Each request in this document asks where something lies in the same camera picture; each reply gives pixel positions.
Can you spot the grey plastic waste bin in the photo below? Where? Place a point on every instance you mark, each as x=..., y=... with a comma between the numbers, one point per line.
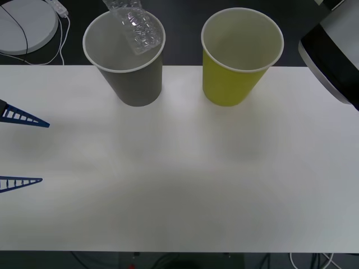
x=134, y=87

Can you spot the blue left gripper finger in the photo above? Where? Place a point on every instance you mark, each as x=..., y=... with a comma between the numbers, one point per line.
x=19, y=116
x=16, y=183

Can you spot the white power strip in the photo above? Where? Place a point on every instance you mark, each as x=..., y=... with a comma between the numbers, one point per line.
x=60, y=8

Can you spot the pale grey round disc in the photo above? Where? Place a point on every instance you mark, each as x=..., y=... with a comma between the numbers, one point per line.
x=36, y=25

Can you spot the yellow-green plastic waste bin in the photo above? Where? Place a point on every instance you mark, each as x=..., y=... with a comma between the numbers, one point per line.
x=227, y=87

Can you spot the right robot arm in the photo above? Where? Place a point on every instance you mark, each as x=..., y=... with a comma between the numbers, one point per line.
x=336, y=50

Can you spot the clear bottle with green cap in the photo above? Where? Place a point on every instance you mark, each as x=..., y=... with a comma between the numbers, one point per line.
x=137, y=25

